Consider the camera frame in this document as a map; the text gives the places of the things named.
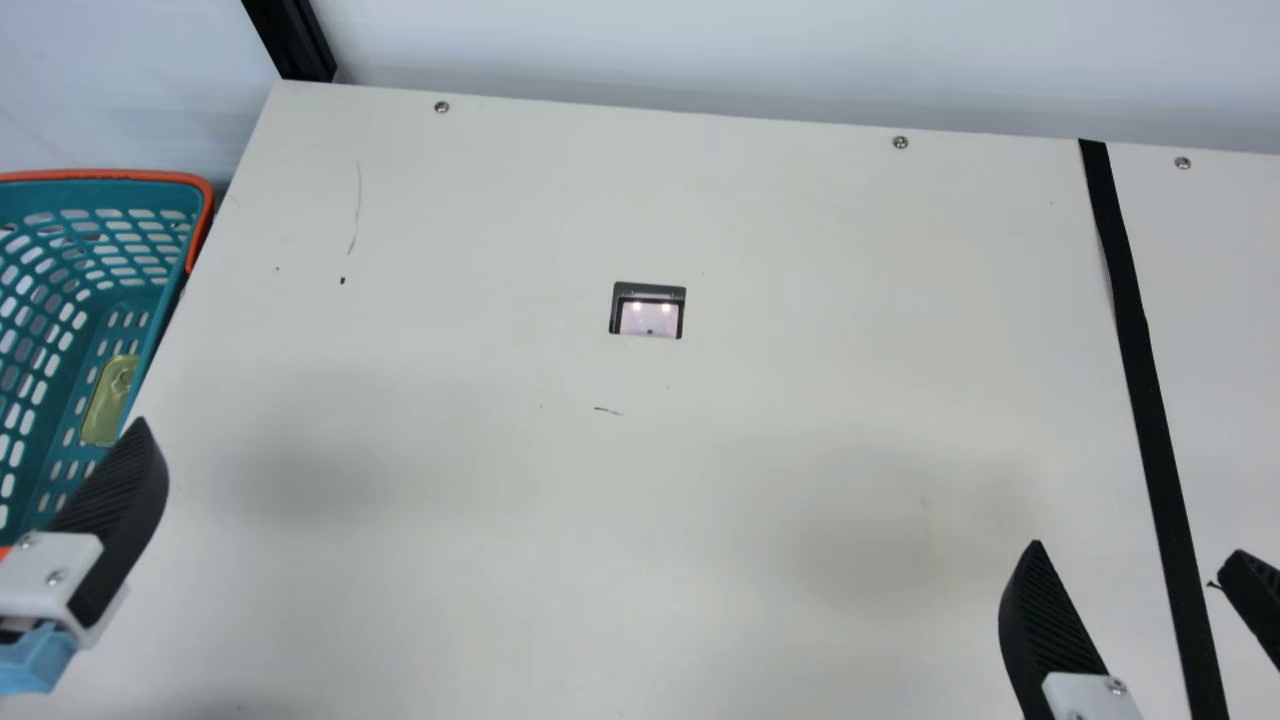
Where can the black post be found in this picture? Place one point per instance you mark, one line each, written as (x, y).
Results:
(290, 40)

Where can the small square scanner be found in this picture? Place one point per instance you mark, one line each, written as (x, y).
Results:
(648, 315)

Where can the black strip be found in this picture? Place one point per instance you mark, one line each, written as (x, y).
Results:
(1140, 380)

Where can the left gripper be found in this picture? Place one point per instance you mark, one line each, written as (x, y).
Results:
(35, 660)

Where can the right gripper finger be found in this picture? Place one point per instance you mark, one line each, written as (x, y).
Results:
(1050, 640)
(1258, 600)

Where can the teal shopping basket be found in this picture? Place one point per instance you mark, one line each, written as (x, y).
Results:
(170, 290)

